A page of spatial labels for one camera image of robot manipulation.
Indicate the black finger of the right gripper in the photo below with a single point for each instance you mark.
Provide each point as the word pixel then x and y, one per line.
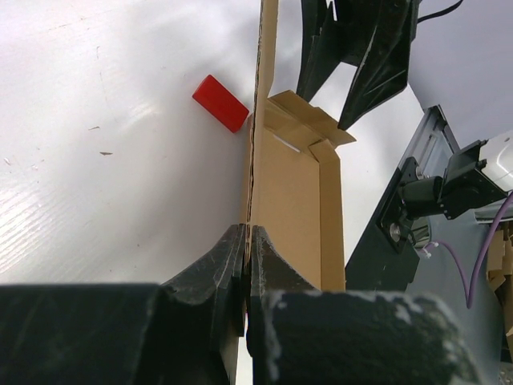
pixel 382 72
pixel 333 32

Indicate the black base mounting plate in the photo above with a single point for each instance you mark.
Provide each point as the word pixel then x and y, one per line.
pixel 383 259

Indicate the cardboard box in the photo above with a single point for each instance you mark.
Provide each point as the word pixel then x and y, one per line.
pixel 293 205

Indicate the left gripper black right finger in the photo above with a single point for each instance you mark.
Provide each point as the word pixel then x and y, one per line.
pixel 300 335

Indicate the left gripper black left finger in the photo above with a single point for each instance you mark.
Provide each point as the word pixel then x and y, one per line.
pixel 183 331

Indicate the small red plastic block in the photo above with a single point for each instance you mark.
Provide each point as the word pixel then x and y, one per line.
pixel 216 99

